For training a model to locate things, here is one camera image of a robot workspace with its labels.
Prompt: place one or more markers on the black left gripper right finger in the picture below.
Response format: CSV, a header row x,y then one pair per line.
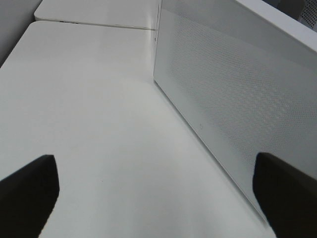
x,y
286,196

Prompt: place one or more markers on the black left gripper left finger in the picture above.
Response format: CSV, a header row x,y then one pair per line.
x,y
28,197

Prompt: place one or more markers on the white microwave door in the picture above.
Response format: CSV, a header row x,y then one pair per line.
x,y
244,77

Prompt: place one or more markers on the white microwave oven body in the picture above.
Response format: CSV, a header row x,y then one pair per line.
x,y
155,34

